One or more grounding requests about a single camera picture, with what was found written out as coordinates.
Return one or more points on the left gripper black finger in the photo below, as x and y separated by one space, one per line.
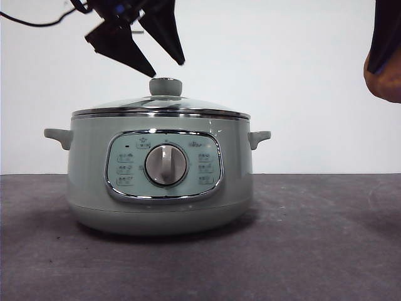
163 28
120 44

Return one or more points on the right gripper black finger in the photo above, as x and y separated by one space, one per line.
387 31

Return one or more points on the brown potato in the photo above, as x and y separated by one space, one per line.
388 87

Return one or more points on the glass lid with green knob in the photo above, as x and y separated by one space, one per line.
165 87

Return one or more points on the sage green electric cooking pot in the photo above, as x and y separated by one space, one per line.
89 175

